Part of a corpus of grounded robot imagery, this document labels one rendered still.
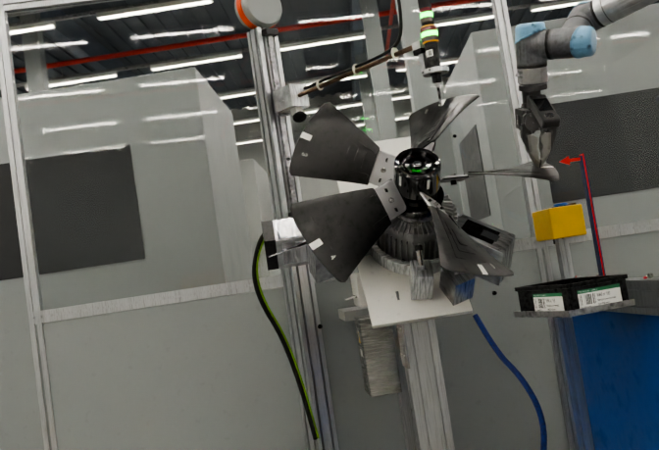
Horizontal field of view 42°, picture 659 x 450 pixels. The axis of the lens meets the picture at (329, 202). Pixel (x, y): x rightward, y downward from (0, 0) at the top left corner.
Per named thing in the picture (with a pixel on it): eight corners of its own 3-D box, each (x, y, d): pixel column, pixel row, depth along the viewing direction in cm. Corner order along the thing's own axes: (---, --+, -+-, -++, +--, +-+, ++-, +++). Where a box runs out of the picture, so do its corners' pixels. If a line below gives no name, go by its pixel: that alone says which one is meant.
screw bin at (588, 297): (518, 316, 210) (514, 287, 211) (575, 305, 216) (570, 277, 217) (572, 316, 190) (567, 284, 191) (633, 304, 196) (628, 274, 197)
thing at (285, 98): (273, 116, 274) (270, 89, 275) (290, 116, 278) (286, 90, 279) (292, 108, 266) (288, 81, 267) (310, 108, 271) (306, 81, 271)
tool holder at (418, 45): (411, 78, 226) (405, 42, 227) (430, 79, 230) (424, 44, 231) (435, 70, 219) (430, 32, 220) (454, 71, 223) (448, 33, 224)
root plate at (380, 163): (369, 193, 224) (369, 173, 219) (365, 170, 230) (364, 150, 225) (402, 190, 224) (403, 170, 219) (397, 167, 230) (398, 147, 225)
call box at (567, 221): (536, 246, 260) (531, 212, 261) (569, 241, 261) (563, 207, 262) (554, 244, 244) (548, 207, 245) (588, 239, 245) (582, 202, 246)
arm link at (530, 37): (542, 23, 209) (509, 25, 213) (545, 68, 211) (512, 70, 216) (551, 20, 215) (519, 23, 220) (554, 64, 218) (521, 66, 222)
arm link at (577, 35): (598, 13, 211) (553, 18, 217) (588, 32, 203) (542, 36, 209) (601, 42, 215) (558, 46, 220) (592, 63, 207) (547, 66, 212)
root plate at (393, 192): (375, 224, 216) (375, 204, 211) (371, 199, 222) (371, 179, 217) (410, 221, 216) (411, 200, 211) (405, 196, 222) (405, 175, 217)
